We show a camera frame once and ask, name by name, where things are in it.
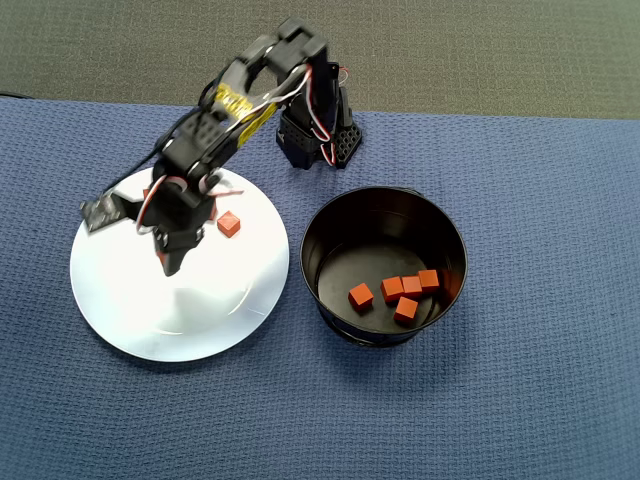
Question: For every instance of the black metal bucket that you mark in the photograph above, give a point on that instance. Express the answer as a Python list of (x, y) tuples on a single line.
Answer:
[(340, 250)]

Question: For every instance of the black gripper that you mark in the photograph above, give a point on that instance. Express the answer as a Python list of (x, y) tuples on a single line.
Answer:
[(176, 243)]

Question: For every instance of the blue woven table cloth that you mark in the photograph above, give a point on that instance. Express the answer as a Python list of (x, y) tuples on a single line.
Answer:
[(500, 350)]

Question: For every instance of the white round plate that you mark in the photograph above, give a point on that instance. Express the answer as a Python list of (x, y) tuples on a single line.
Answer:
[(200, 320)]

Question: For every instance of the small camera circuit board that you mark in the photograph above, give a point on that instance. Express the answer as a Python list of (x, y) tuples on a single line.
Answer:
[(102, 215)]

